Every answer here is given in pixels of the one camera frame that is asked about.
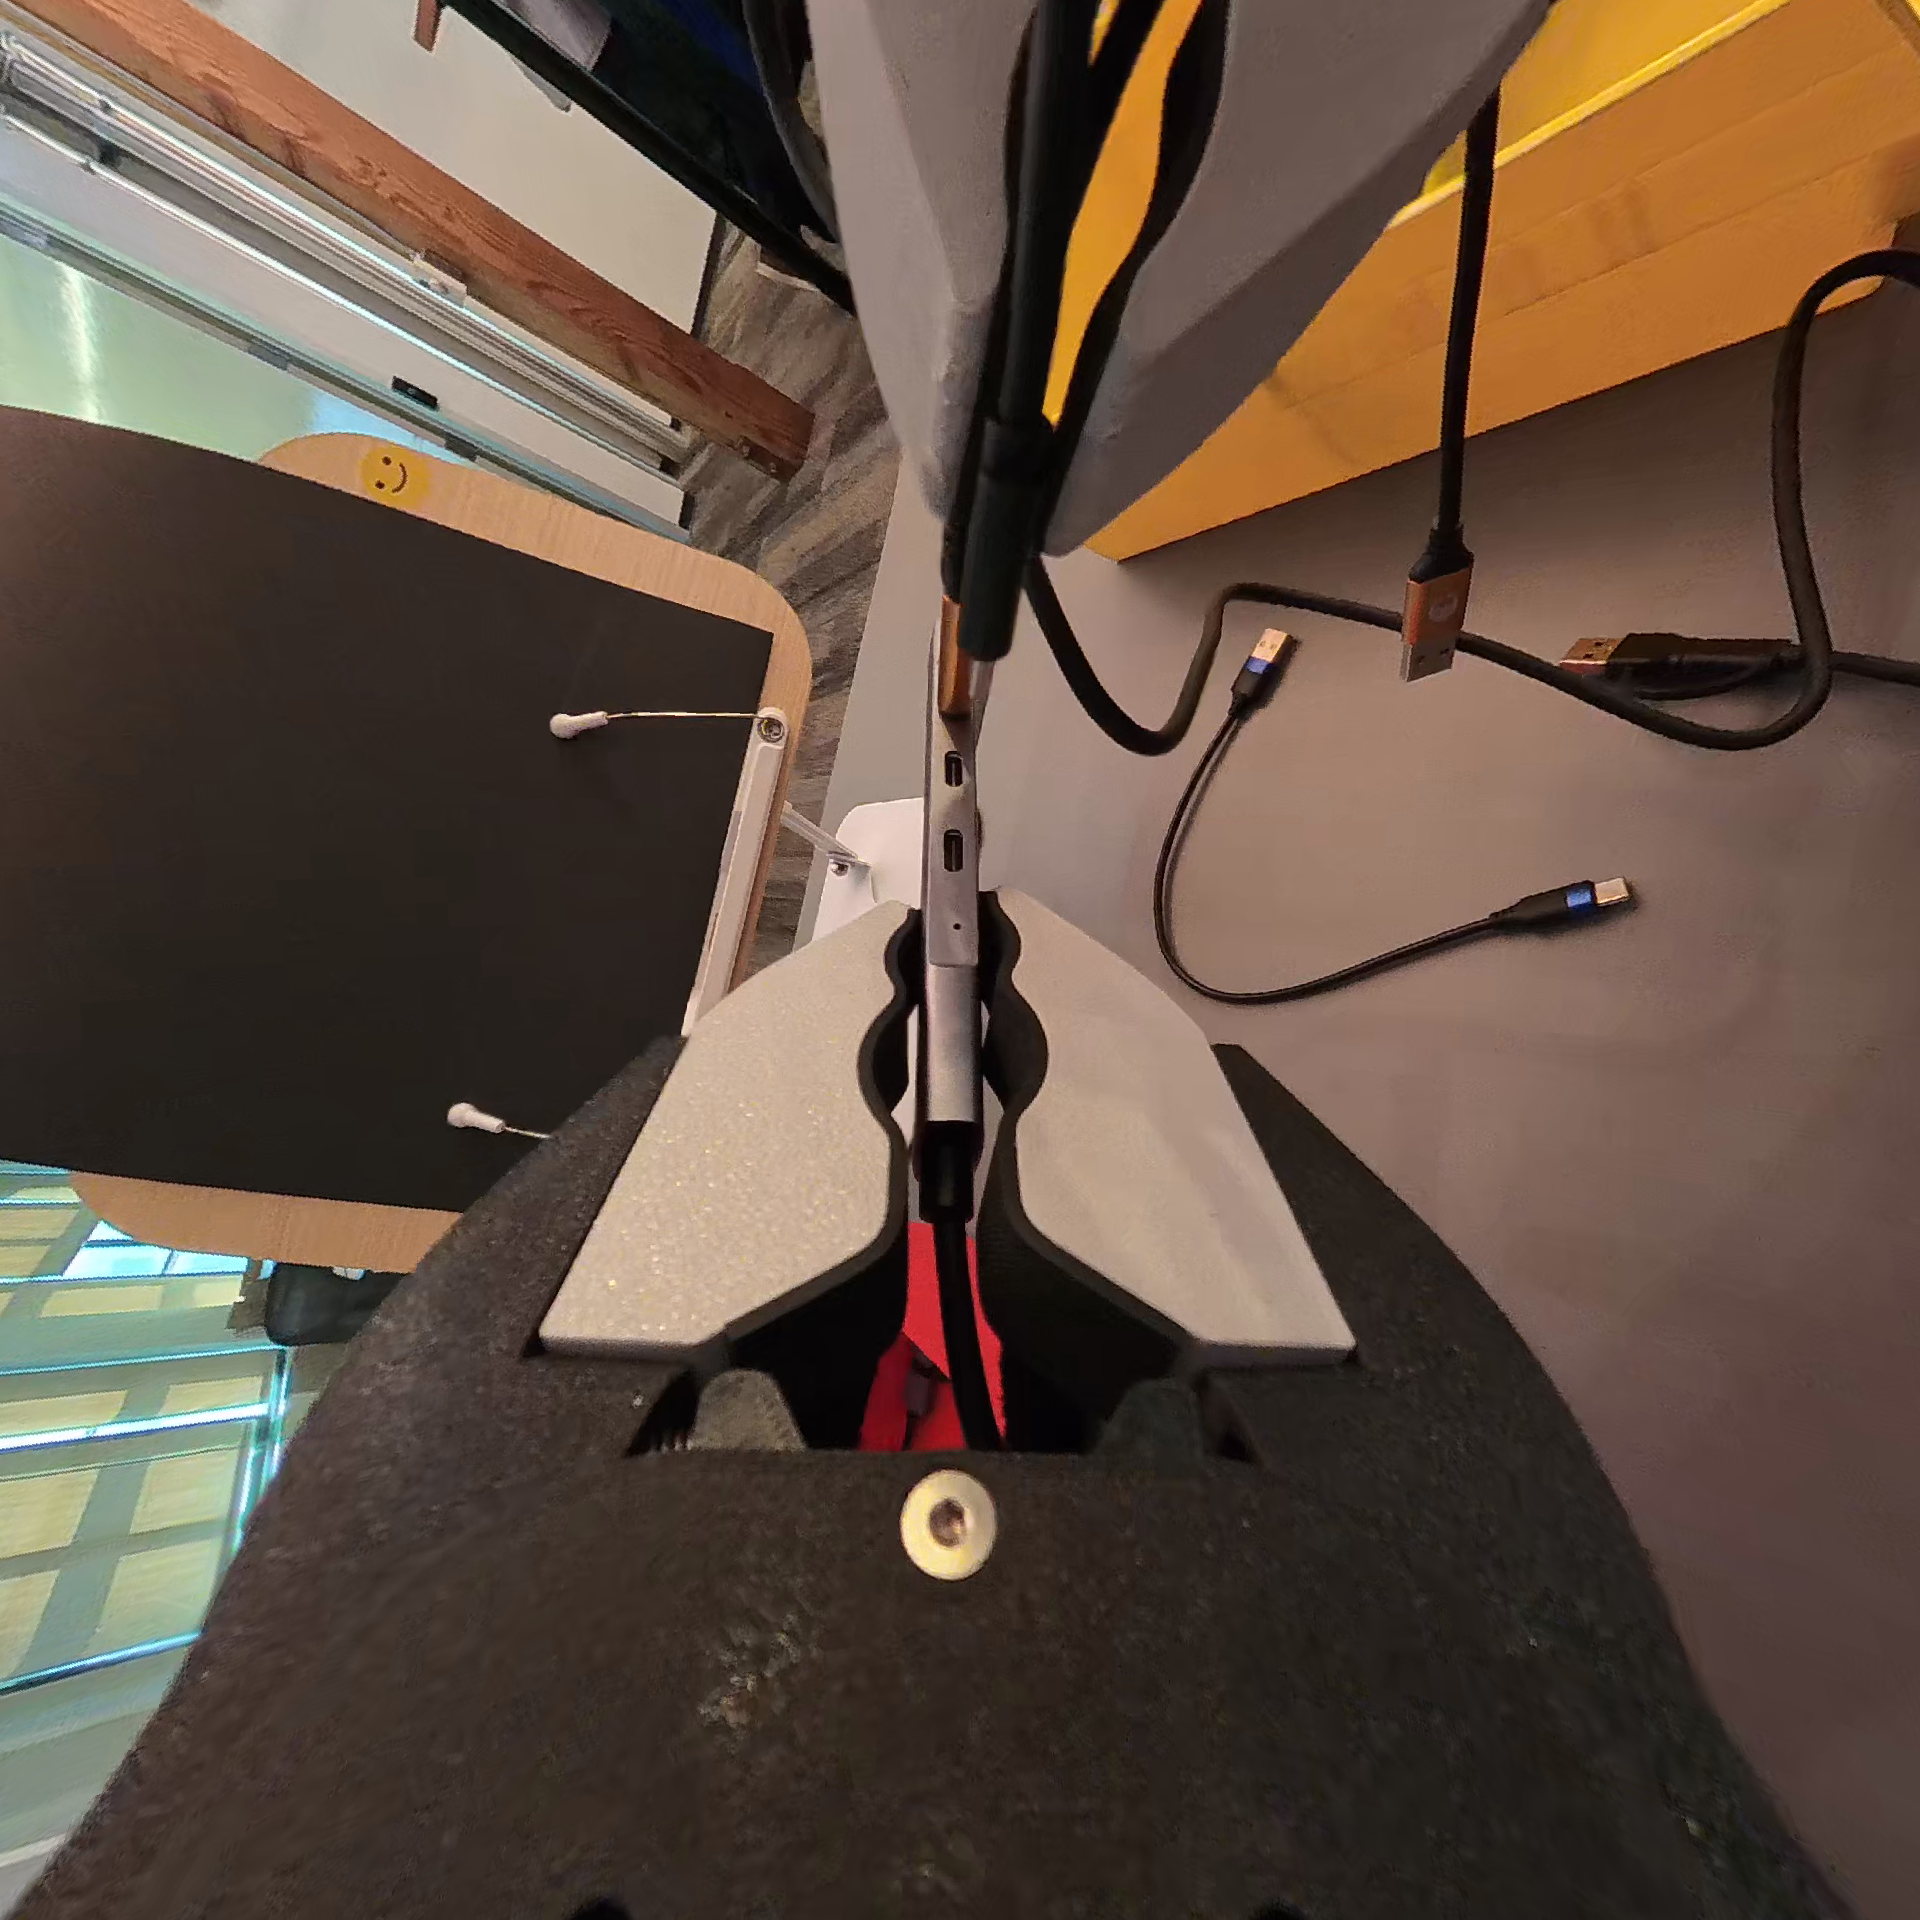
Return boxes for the red plastic bin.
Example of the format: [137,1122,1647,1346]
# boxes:
[858,1218,1015,1453]

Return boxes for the black cable with blue-ringed plugs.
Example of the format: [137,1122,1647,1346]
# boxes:
[1153,626,1636,1009]

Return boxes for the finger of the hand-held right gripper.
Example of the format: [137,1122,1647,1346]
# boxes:
[1032,0,1550,561]
[803,0,1052,528]

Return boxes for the black hub cable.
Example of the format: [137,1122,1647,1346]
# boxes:
[911,1117,1010,1453]

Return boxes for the white stand with black board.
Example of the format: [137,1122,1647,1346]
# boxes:
[66,433,929,1281]

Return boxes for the yellow plastic bin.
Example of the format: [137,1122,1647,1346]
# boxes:
[1049,0,1920,565]

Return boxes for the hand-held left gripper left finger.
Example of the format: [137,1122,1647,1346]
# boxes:
[534,897,926,1453]

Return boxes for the black sheet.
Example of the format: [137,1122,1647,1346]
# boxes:
[0,402,777,1220]

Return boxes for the wooden post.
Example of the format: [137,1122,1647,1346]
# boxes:
[23,0,819,484]

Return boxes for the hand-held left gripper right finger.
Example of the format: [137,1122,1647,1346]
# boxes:
[977,885,1362,1453]

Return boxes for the grey usb hub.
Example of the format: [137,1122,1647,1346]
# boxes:
[919,622,999,1130]

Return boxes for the thick black cable brown plug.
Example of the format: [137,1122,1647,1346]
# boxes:
[942,0,1920,755]

